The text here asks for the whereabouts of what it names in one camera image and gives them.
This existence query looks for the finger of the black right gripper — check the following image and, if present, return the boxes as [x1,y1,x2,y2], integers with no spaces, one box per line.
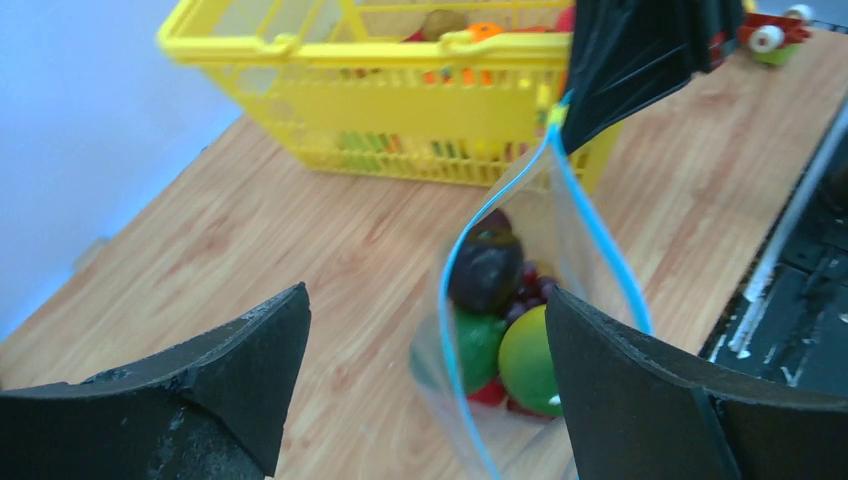
[560,0,744,154]

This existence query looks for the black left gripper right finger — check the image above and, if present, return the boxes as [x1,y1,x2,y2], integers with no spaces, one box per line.
[546,289,847,479]

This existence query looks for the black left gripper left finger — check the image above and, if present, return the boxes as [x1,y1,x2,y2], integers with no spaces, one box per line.
[1,284,311,479]

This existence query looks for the green toy mango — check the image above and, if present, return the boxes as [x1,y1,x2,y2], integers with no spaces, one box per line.
[498,305,563,417]

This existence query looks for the dark red toy grapes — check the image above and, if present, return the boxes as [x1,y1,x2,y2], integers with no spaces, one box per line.
[473,208,561,326]

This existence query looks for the clear zip top bag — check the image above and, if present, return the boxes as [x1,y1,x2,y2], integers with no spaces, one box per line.
[409,104,653,479]

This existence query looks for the yellow plastic basket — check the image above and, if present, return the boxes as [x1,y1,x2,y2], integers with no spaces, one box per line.
[156,0,575,187]

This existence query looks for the dark purple toy plum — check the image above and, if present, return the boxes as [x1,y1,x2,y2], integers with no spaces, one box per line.
[448,226,525,314]

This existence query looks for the small toy on table edge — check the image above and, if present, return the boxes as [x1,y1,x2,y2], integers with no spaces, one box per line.
[737,1,813,66]

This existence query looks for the orange toy tangerine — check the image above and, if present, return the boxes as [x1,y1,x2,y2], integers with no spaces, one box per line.
[466,22,504,43]

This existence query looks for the dark green toy lime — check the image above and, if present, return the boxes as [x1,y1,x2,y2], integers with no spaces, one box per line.
[454,310,507,394]

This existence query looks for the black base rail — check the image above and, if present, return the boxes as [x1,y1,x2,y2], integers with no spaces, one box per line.
[699,106,847,396]

